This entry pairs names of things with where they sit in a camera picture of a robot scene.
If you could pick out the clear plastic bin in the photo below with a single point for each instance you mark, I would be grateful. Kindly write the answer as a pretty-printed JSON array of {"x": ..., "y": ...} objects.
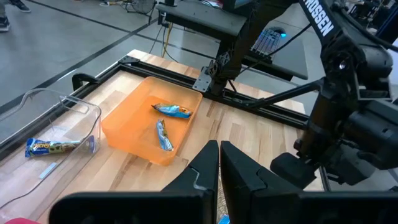
[{"x": 93, "y": 124}]

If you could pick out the person's shoe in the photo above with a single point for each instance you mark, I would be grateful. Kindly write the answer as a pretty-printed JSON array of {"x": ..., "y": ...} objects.
[
  {"x": 4, "y": 24},
  {"x": 21, "y": 5}
]

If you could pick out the backlit keyboard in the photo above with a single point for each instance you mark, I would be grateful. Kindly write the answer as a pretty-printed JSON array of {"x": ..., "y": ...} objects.
[{"x": 267, "y": 42}]

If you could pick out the blue chocolate chip granola bar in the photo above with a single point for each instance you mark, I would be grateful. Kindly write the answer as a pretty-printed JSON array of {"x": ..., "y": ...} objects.
[{"x": 53, "y": 147}]

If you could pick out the black mouse blue light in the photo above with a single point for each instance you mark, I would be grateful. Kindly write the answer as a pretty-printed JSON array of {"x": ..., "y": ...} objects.
[{"x": 278, "y": 30}]

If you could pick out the bright blue granola bar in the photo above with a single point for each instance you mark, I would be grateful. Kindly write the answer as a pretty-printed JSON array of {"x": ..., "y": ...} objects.
[
  {"x": 172, "y": 111},
  {"x": 164, "y": 137}
]

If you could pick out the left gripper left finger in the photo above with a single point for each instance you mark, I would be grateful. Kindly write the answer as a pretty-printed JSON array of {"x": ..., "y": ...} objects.
[{"x": 205, "y": 174}]

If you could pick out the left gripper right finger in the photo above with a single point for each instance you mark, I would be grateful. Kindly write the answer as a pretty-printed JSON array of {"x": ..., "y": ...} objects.
[{"x": 239, "y": 174}]

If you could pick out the black frame clamp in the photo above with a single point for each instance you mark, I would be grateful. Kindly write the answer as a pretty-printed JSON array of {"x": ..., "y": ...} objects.
[{"x": 79, "y": 77}]

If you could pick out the black floor fan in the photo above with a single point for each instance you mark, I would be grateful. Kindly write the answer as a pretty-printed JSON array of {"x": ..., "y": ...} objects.
[{"x": 143, "y": 5}]

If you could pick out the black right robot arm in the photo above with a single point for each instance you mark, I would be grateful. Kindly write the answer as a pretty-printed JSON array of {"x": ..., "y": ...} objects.
[{"x": 320, "y": 21}]

